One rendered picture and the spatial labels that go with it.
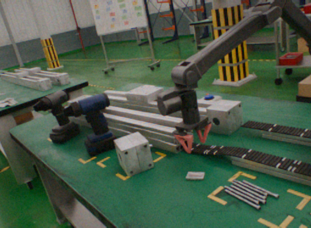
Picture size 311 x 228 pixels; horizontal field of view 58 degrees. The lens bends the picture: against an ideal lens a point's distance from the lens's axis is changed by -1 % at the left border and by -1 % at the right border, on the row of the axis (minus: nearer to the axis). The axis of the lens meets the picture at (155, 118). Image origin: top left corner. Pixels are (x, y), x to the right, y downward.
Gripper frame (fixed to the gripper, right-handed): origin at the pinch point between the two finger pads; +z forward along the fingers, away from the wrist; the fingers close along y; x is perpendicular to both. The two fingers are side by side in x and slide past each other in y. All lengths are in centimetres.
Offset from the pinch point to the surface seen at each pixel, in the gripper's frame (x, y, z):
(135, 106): -47.3, -13.7, -3.7
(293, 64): -88, -301, 52
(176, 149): -6.0, 3.5, 1.0
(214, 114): -1.1, -13.8, -5.9
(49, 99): -61, 21, -19
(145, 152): -6.1, 16.7, -4.5
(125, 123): -30.7, 5.3, -5.7
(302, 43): -151, -498, 64
